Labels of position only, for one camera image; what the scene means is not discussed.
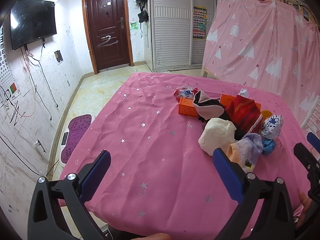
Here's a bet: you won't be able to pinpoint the person's left hand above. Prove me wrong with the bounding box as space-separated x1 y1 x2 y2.
133 233 171 240

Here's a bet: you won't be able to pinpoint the purple foot massage mat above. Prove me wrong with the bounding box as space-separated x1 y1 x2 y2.
59 114 94 167

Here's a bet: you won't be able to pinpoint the white metal chair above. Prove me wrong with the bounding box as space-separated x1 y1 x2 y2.
300 95 320 135

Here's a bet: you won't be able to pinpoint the black wall television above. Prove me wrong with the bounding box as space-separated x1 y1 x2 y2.
10 0 57 50

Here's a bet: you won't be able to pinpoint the white louvered wardrobe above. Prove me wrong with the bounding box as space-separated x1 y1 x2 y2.
150 0 217 71

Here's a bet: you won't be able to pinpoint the pink starry tablecloth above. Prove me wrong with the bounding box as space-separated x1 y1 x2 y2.
58 71 312 240

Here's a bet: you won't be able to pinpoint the orange plastic cup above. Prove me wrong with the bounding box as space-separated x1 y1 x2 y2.
261 110 273 121

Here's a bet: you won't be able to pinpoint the colourful wall chart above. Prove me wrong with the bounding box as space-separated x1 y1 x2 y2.
193 6 207 40

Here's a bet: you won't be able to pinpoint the red striped sock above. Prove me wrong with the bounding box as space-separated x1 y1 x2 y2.
226 95 263 134

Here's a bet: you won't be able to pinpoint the black hanging bags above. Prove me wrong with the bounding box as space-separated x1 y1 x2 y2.
134 0 149 23

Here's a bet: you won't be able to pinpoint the black and pink sock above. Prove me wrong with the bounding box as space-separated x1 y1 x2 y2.
193 90 231 122

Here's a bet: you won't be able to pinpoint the red snack wrapper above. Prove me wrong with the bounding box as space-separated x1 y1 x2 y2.
174 84 198 102

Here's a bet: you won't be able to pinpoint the long orange box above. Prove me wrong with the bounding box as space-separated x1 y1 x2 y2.
220 94 261 112

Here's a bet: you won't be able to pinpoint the person's right hand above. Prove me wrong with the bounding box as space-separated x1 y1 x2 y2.
296 191 312 228

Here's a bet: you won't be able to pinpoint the small orange box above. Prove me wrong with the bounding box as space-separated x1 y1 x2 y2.
178 97 198 118

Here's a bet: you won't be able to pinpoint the pink tree-print curtain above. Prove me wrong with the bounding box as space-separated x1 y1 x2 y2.
202 0 319 124

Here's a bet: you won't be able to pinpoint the eye chart poster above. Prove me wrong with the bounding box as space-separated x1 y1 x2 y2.
0 27 17 98

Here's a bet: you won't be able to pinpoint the white paper ball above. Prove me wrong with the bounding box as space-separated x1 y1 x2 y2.
238 88 249 98

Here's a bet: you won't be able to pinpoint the purple and peach sock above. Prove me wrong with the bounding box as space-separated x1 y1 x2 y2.
226 133 263 173

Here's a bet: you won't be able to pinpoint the dark red door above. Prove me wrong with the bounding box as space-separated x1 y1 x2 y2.
81 0 134 74

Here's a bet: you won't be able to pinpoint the blue knitted sock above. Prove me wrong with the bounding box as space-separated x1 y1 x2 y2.
262 138 277 155

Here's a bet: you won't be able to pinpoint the silver foil snack bag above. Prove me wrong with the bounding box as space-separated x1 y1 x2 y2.
260 114 284 140

